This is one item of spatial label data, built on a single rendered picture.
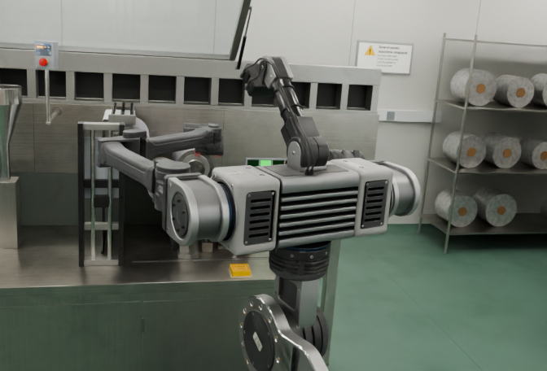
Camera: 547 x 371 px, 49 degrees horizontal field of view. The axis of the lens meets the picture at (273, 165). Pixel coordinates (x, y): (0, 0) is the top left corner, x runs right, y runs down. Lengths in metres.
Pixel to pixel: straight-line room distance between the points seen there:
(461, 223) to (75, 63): 3.85
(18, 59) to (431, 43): 3.82
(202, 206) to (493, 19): 4.94
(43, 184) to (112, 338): 0.79
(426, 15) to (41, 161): 3.78
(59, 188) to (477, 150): 3.70
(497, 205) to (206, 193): 4.67
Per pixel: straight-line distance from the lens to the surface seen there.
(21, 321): 2.32
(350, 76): 2.81
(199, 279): 2.23
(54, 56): 2.32
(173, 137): 1.83
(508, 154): 5.58
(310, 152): 1.23
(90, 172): 2.25
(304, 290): 1.32
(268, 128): 2.73
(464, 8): 5.72
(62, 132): 2.68
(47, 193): 2.76
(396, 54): 5.43
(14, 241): 2.56
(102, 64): 2.63
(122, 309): 2.28
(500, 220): 5.74
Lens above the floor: 1.82
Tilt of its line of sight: 13 degrees down
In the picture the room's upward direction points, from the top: 4 degrees clockwise
